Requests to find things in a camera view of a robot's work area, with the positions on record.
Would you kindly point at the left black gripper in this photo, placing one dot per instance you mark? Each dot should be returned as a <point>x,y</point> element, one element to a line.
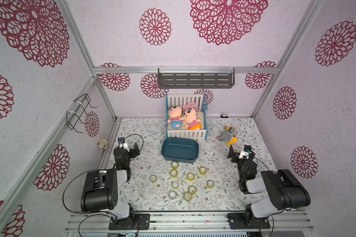
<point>129,151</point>

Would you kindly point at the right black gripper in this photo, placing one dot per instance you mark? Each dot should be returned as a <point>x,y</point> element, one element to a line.
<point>237,157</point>

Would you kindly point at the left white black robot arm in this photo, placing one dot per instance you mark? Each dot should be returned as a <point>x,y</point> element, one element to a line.
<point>100,194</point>

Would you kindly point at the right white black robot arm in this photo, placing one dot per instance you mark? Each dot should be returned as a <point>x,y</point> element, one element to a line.
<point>284,191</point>

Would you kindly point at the tape roll nearest box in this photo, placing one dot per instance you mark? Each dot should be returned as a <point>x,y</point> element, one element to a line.
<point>175,165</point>

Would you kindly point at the teal plastic storage box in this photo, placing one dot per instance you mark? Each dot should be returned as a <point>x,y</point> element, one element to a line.
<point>180,150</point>

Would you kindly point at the pale tape roll bottom left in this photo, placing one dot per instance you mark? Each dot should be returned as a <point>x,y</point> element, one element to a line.
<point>172,194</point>

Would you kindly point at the small yellow white plush ball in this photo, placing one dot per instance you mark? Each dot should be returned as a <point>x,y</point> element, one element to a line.
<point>103,144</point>

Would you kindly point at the plush doll blue shorts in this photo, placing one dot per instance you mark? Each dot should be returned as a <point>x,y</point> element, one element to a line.
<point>175,117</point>

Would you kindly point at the plush doll orange shorts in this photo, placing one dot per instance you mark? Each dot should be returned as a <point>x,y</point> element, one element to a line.
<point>191,120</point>

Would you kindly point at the white blue toy crib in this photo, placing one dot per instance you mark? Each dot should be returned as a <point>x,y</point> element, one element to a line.
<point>201,103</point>

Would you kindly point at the pink pillow in crib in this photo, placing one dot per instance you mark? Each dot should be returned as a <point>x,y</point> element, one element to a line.
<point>191,105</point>

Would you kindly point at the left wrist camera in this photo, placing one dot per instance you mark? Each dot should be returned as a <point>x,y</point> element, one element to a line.
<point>122,143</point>

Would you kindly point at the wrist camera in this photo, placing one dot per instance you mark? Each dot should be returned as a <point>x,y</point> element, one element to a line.
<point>122,143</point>
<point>247,149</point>

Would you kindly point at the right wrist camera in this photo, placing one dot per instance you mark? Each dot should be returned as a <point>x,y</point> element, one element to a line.
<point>247,149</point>

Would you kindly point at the grey plush keychain toy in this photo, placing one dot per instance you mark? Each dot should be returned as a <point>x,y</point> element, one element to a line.
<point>228,135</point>

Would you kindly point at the black wire wall rack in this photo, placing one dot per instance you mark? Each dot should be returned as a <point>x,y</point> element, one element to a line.
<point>73,117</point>

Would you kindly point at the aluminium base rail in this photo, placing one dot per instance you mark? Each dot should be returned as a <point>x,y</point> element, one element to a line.
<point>201,221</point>

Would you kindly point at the grey wall shelf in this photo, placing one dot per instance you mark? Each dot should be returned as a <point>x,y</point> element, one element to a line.
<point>195,80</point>

